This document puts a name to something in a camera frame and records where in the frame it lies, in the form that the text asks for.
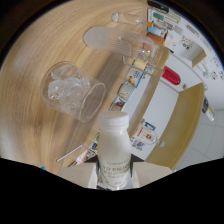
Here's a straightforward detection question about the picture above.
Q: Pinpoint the black and yellow can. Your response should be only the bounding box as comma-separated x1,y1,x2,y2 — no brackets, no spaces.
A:
201,96,216,123

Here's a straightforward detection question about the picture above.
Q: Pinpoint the red liquid bottle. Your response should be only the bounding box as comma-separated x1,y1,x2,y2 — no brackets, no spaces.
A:
162,65,188,89

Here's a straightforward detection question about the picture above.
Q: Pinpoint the clear glass with ice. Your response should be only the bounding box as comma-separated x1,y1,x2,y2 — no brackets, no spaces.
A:
40,60,107,123

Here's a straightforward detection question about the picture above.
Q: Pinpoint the black kettle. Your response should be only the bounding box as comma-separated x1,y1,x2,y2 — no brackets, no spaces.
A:
146,0,169,9

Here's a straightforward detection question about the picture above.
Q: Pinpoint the wooden wall shelf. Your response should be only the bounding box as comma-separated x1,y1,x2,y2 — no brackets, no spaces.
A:
191,43,208,68

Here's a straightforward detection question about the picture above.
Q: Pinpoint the white milk bottle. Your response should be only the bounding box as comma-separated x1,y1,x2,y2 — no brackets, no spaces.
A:
97,111,133,191

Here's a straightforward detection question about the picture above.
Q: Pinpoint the clear jar with beige lid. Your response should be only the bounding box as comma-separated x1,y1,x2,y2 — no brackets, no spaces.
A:
83,26,155,63

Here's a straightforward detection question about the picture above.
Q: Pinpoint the clear bottle orange cap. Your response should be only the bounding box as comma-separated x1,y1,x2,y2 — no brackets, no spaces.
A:
111,12,154,29

